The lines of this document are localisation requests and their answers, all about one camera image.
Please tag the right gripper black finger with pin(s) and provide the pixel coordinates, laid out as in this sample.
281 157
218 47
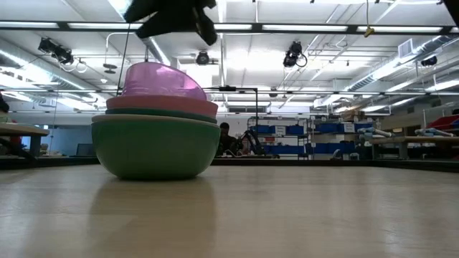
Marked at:
168 25
147 10

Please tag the translucent purple plastic bowl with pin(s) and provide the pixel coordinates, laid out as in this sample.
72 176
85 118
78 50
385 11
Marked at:
157 80

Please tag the pink plastic bowl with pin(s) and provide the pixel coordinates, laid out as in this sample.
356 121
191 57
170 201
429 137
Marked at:
161 102

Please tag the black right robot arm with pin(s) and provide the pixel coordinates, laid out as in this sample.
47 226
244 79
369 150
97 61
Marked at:
454 7

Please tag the black background robot arm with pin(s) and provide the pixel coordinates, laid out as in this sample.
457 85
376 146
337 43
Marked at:
254 141

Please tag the metal shelf rack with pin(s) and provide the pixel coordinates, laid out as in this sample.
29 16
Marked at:
308 139

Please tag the round black ceiling disc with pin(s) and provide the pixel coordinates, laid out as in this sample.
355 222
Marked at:
110 66

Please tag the light green plastic bowl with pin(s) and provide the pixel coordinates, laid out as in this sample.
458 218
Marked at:
154 150

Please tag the person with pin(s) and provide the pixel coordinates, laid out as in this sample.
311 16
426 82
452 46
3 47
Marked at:
226 139
3 104

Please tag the blue storage bin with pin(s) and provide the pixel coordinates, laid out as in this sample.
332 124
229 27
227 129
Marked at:
283 149
295 129
330 148
330 128
262 129

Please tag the white label sign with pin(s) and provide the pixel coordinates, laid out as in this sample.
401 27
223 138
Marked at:
280 130
349 128

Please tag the dark computer monitor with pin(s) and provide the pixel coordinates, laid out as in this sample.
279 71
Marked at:
85 149

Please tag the yellow hanging connector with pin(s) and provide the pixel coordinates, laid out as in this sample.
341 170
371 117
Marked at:
368 32

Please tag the wooden side table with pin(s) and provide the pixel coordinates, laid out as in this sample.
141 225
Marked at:
21 129

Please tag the cardboard box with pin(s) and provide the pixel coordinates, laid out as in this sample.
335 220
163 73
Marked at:
351 114

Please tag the white ceiling air vent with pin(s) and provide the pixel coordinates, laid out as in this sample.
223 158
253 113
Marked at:
405 48

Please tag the white and blue device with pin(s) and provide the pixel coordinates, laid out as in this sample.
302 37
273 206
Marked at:
434 132
374 132

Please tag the dark ceiling device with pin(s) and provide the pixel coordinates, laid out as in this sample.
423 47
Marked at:
429 61

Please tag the long wooden work table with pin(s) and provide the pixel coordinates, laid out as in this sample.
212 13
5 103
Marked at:
412 140

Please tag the small black ceiling camera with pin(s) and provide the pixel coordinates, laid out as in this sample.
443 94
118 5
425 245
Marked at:
202 58

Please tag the black overhead frame bar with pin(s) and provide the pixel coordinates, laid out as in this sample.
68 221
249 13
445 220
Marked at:
256 27

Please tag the black ceiling camera rig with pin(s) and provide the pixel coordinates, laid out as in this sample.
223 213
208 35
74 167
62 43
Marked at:
59 53

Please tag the thin black frame stand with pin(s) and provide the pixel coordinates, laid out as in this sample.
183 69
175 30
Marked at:
257 107

